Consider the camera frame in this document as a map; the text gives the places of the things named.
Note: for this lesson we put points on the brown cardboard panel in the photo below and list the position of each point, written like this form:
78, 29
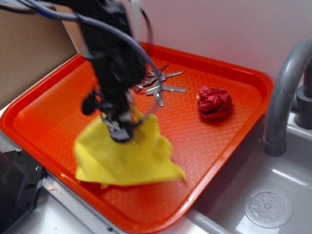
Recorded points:
31, 46

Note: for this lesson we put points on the crumpled red cloth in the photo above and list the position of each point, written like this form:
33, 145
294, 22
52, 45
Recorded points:
214, 102

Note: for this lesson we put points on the grey sink faucet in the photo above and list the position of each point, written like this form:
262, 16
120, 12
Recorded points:
283, 98

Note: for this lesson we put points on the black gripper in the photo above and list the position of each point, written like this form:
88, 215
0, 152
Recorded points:
116, 69

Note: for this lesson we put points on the orange plastic tray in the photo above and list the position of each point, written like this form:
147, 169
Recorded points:
46, 120

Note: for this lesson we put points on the yellow cloth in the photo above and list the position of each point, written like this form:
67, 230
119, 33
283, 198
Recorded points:
145, 159

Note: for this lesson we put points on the wooden board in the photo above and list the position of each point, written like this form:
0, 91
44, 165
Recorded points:
72, 28

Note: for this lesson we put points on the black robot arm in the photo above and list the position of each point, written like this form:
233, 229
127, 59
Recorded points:
103, 24

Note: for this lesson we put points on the bunch of silver keys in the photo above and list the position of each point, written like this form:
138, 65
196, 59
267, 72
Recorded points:
154, 86

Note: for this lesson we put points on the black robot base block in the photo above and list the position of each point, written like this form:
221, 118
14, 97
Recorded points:
20, 182

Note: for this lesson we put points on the sink drain strainer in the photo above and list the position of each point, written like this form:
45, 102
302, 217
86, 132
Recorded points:
268, 207

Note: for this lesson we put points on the dark grey faucet handle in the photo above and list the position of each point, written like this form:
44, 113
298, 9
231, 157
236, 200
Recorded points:
304, 100

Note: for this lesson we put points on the grey plastic sink basin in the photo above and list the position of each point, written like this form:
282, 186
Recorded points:
219, 210

